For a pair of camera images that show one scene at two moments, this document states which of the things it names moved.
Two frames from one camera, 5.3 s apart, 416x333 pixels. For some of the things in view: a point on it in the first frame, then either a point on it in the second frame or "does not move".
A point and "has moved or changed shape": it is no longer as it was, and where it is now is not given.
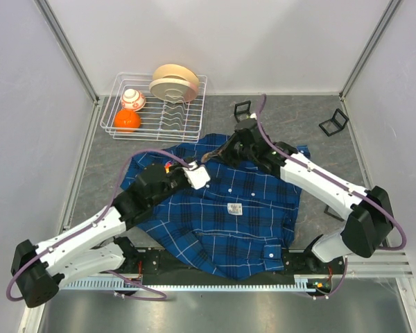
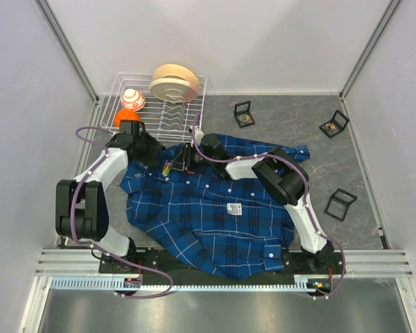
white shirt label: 235,208 does not move
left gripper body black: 176,181 -> 148,148
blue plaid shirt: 241,227 does not move
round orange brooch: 205,157 has moved or changed shape
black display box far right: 335,125 does not move
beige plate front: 174,90 does not move
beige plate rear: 175,71 does not move
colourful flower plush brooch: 167,167 does not move
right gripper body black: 236,152 -> 204,160
